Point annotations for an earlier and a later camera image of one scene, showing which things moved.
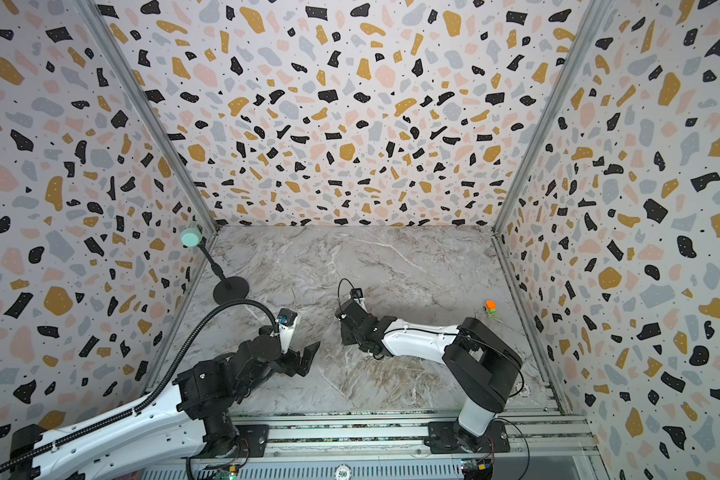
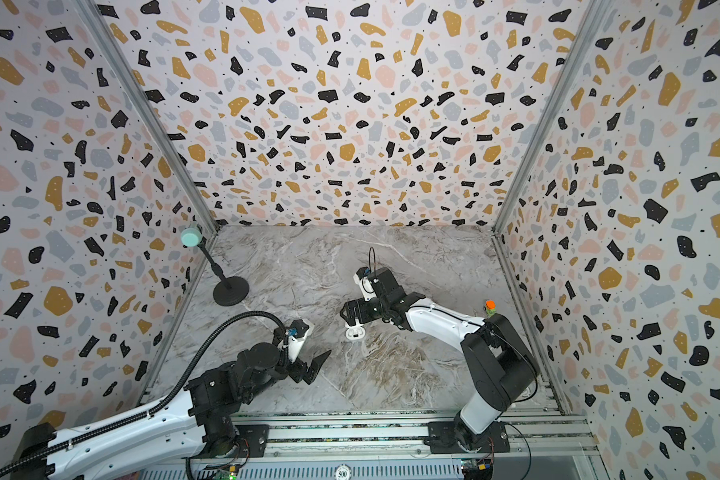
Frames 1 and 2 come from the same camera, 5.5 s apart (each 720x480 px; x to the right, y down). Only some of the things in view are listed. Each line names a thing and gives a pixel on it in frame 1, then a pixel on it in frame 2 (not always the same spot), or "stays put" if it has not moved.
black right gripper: [353, 318] to [353, 310]
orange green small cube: [490, 306] stays put
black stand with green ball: [229, 288] stays put
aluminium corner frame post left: [93, 11] stays put
